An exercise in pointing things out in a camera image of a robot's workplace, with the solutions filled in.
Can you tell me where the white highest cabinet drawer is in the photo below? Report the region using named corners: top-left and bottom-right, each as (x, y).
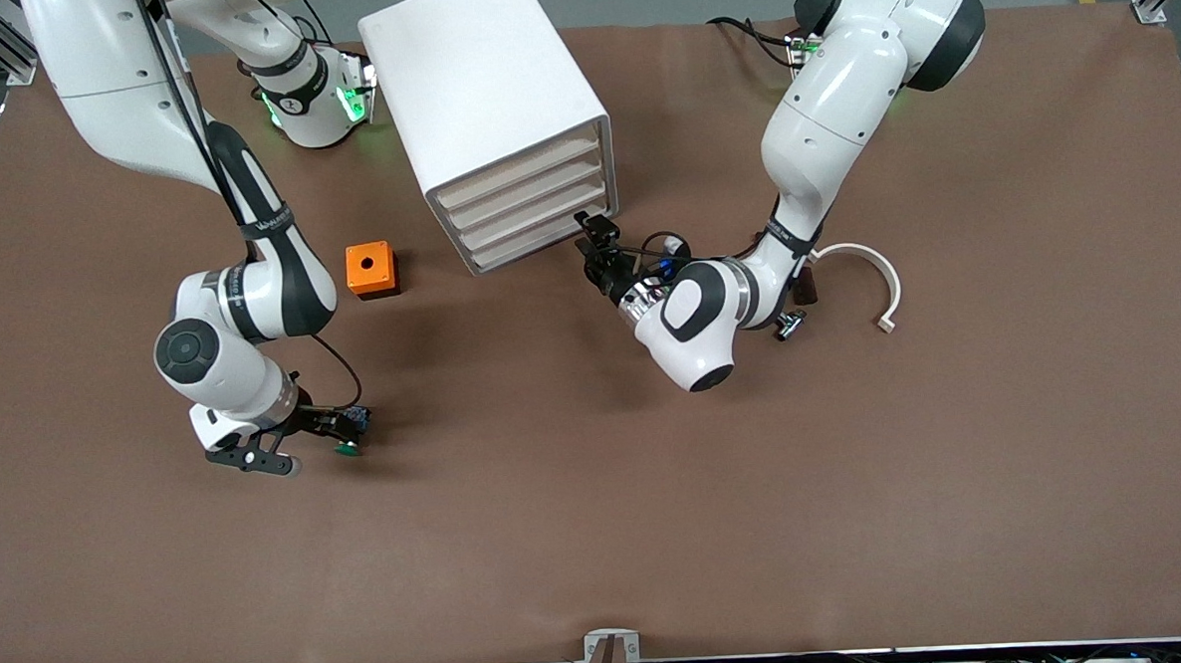
top-left (433, 136), bottom-right (603, 210)

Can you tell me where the green push button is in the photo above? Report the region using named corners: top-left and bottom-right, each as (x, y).
top-left (333, 406), bottom-right (375, 457)

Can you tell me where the white lowest cabinet drawer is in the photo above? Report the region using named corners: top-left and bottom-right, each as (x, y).
top-left (465, 199), bottom-right (616, 275)

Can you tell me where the orange box with hole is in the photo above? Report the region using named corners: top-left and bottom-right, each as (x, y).
top-left (345, 240), bottom-right (400, 302)

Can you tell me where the white curved plastic arc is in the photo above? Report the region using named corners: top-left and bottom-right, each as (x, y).
top-left (811, 240), bottom-right (904, 338)

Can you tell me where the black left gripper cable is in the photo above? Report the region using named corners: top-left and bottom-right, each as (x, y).
top-left (606, 230), bottom-right (693, 272)

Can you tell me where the black arm base cable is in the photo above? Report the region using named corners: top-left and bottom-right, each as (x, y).
top-left (706, 11), bottom-right (809, 69)

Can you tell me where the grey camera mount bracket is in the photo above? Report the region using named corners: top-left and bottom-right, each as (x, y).
top-left (576, 628), bottom-right (642, 663)

